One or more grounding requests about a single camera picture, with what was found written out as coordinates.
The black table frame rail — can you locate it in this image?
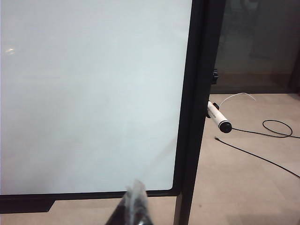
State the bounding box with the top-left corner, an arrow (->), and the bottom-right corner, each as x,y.
0,198 -> 56,214

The black looped floor cable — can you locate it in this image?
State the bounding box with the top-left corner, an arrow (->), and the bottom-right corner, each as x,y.
231,120 -> 300,139

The whiteboard with black frame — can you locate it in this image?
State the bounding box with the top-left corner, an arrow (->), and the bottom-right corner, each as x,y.
0,0 -> 205,201

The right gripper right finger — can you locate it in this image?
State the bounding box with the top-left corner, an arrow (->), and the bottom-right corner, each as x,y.
134,179 -> 153,225

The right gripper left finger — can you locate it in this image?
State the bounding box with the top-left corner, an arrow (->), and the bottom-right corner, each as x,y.
105,179 -> 136,225

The thin white wire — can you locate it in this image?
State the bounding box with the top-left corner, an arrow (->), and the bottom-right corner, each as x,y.
219,92 -> 256,106

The black stand knob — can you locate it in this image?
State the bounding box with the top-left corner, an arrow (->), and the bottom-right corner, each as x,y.
211,68 -> 219,85

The white marker pen black cap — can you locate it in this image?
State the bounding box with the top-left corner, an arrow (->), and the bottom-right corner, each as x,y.
205,100 -> 233,135

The black cable with plug end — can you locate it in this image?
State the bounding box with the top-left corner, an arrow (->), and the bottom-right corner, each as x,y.
214,136 -> 300,179

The black whiteboard stand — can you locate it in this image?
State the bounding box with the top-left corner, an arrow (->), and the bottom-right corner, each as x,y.
174,0 -> 227,225

